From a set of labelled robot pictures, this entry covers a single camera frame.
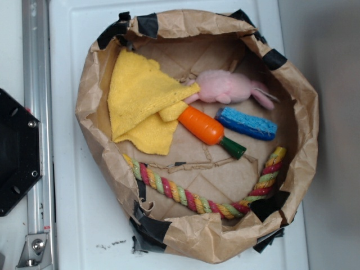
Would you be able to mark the orange toy carrot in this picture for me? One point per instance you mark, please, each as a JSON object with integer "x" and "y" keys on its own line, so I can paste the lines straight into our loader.
{"x": 209, "y": 131}

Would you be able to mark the yellow microfiber cloth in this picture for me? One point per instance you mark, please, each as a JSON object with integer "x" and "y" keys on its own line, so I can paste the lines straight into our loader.
{"x": 145, "y": 103}

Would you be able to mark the pink plush bunny toy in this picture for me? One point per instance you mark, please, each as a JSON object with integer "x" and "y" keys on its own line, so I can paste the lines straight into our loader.
{"x": 229, "y": 88}

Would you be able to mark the blue sponge block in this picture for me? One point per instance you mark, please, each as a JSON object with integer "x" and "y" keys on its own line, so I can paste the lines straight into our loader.
{"x": 253, "y": 126}

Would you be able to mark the brown paper bag bin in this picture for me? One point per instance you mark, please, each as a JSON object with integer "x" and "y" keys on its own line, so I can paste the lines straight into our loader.
{"x": 186, "y": 42}

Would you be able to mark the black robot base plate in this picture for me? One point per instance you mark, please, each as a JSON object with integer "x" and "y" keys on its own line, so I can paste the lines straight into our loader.
{"x": 20, "y": 152}

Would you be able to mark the aluminium extrusion rail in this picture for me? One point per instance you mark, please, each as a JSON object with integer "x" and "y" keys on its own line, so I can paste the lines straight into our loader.
{"x": 37, "y": 98}

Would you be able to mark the metal corner bracket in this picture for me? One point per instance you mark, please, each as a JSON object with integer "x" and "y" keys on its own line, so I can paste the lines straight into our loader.
{"x": 36, "y": 253}

